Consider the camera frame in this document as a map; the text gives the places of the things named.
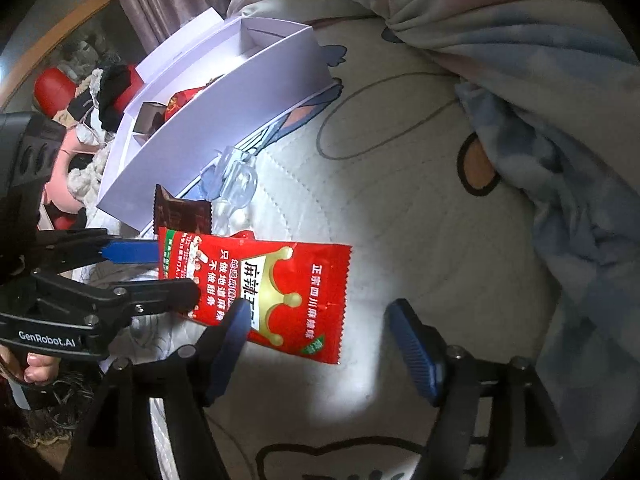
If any large red spicy snack bag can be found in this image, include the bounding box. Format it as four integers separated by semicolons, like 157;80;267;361
158;228;352;365

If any dark brown snack wrapper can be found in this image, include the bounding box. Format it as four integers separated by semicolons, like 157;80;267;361
153;184;212;234

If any person's left hand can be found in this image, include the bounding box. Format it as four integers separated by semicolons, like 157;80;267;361
1;347;61;386

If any red leather chair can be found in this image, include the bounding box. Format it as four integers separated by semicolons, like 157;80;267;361
35;64;143;229

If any pile of clothes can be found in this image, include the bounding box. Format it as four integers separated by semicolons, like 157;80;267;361
42;64;137;218

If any clear plastic packaging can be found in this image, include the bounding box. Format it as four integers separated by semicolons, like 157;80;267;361
198;146;258;236

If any white quilted cartoon bedspread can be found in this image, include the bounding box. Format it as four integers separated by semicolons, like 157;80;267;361
206;18;559;479

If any white open gift box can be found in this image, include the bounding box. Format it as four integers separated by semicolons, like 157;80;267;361
96;9;333;231

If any black cable bundle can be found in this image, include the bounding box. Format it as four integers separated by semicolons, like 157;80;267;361
8;378;97;449

